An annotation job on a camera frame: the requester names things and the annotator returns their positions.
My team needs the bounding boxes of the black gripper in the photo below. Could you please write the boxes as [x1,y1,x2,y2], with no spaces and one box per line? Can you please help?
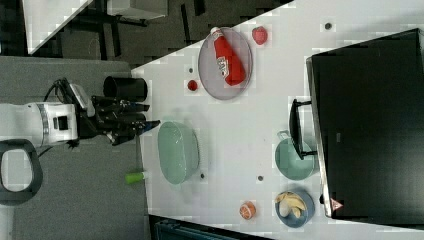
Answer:
[68,84,161,146]

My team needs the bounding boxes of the green plastic strainer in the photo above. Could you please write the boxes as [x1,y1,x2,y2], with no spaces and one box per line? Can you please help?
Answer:
[158,121,200,185]

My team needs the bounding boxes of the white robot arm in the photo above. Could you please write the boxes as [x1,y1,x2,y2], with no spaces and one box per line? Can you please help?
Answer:
[1,79,160,206]

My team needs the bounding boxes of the large black cylinder cup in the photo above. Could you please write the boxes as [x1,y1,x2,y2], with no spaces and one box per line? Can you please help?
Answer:
[103,76,148,102]

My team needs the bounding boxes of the green marker pen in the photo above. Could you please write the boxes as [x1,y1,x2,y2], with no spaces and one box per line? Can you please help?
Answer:
[125,172,148,184]

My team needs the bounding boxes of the small red tomato toy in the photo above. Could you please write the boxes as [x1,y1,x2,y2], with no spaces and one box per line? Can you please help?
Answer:
[187,80,198,91]

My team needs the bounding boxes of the grey round plate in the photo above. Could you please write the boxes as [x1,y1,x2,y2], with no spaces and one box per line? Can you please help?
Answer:
[198,27,253,100]

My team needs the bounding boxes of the red ketchup bottle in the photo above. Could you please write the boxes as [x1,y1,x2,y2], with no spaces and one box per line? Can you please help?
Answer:
[210,27,246,86]

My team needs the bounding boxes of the dark teal bin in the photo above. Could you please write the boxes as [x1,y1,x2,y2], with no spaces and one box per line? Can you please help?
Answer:
[153,220,270,240]

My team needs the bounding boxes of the red strawberry toy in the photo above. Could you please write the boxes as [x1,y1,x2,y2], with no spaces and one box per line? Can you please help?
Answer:
[252,26,268,45]

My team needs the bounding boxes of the teal mug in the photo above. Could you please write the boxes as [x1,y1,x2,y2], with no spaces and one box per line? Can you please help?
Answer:
[274,130,318,181]

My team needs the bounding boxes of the banana pieces toy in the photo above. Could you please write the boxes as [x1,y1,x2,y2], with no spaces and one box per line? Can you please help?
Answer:
[275,192,306,219]

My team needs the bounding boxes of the blue bowl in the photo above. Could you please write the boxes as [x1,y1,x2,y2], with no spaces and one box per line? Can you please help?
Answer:
[274,188,315,228]

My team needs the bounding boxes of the black oven appliance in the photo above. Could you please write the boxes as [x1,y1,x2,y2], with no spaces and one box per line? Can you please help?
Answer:
[307,28,424,229]

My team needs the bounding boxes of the black oven door handle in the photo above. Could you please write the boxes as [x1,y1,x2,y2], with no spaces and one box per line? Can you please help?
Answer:
[289,99,317,160]

